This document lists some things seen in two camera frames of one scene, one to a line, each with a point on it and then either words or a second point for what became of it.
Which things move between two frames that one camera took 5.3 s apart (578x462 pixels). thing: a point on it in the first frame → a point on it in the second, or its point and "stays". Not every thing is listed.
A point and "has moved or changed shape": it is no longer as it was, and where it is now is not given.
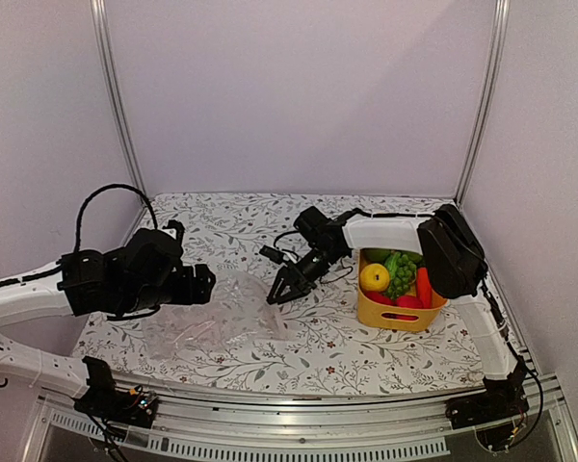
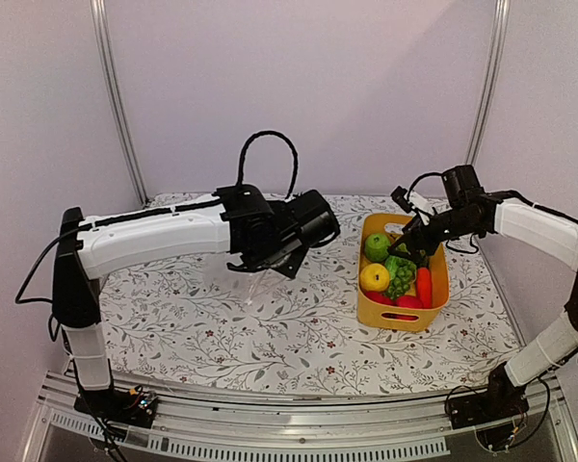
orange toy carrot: x=424 y=288 stays
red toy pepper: x=378 y=296 stays
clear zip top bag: x=239 y=310 has moved or changed shape
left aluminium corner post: x=113 y=96 stays
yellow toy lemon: x=374 y=277 stays
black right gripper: x=299 y=287 → x=409 y=237
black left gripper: x=202 y=291 → x=292 y=268
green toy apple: x=376 y=255 stays
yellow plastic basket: x=376 y=314 stays
